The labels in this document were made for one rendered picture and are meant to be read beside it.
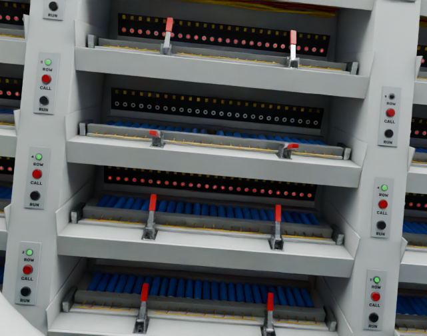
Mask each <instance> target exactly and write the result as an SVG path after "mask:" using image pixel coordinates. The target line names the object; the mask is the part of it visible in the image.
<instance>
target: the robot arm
mask: <svg viewBox="0 0 427 336"><path fill-rule="evenodd" d="M0 336H46V335H44V334H43V333H42V332H40V330H38V329H37V328H35V327H34V326H32V324H30V322H28V320H26V318H24V316H22V315H21V314H20V313H19V312H18V311H17V310H16V309H15V308H14V307H13V306H12V305H11V304H10V302H8V300H7V299H6V298H5V297H4V295H3V294H2V293H1V292H0Z"/></svg>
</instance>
